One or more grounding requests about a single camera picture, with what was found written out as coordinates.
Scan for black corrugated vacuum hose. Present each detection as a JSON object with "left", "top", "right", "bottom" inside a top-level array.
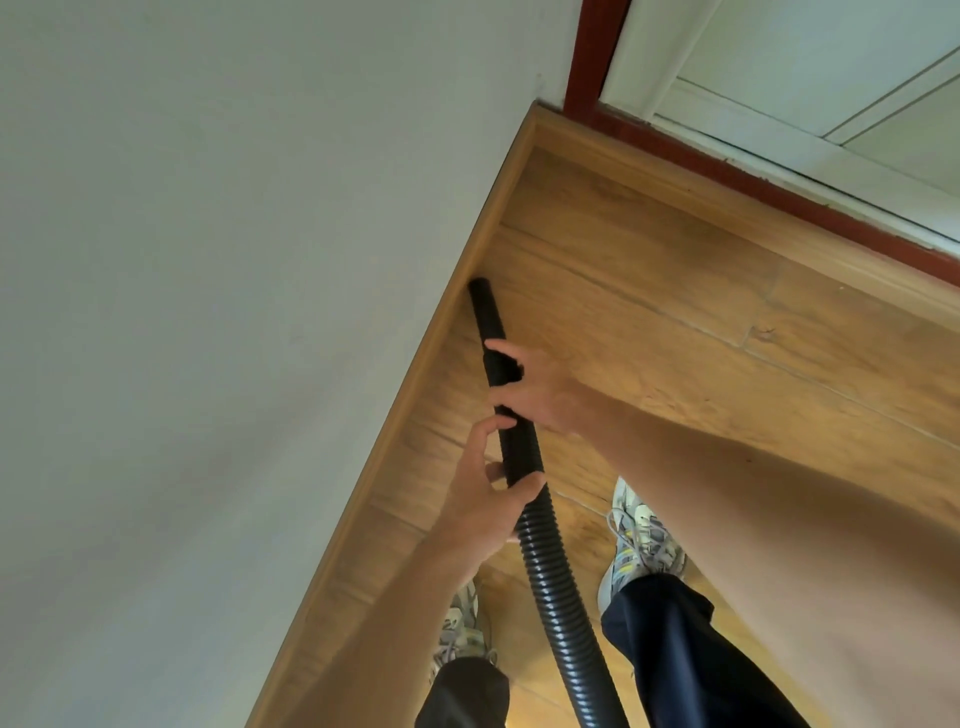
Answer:
[{"left": 467, "top": 277, "right": 633, "bottom": 728}]

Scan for person's right hand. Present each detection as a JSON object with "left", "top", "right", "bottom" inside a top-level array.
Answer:
[{"left": 483, "top": 337, "right": 605, "bottom": 440}]

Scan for person's left forearm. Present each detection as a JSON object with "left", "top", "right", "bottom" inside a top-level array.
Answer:
[{"left": 281, "top": 532, "right": 496, "bottom": 728}]

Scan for person's right forearm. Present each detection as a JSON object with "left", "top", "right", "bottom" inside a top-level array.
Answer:
[{"left": 581, "top": 389, "right": 960, "bottom": 728}]

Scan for person's left grey shoe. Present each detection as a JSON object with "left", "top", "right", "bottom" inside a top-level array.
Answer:
[{"left": 428, "top": 577, "right": 500, "bottom": 684}]

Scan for person's right grey shoe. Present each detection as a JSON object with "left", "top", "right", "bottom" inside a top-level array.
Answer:
[{"left": 597, "top": 477, "right": 688, "bottom": 613}]

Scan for person's grey shoe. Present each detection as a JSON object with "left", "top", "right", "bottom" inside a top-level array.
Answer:
[
  {"left": 428, "top": 577, "right": 500, "bottom": 684},
  {"left": 597, "top": 477, "right": 688, "bottom": 613}
]

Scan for person's dark trousers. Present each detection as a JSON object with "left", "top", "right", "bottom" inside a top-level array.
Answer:
[{"left": 414, "top": 573, "right": 811, "bottom": 728}]

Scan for person's left hand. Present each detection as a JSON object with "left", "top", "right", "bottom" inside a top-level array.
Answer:
[{"left": 427, "top": 413, "right": 547, "bottom": 568}]

